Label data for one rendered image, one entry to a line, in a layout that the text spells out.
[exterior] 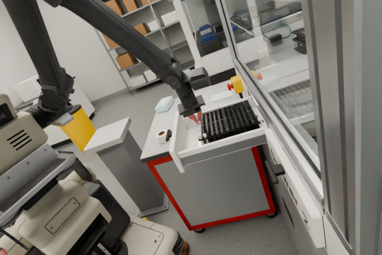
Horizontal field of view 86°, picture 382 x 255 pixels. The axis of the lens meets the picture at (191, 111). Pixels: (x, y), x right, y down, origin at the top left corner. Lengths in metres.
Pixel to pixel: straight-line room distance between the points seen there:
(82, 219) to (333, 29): 0.94
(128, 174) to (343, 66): 1.58
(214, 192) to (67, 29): 4.92
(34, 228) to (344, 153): 0.90
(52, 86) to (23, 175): 0.30
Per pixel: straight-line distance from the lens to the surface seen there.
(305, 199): 0.49
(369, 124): 0.23
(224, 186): 1.23
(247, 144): 0.74
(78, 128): 3.32
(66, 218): 0.99
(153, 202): 1.87
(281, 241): 1.50
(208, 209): 1.38
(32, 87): 4.35
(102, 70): 5.49
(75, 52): 5.60
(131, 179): 1.71
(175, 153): 0.73
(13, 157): 0.87
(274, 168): 0.57
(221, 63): 1.57
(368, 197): 0.29
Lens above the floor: 1.33
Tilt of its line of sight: 26 degrees down
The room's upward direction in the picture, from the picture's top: 24 degrees counter-clockwise
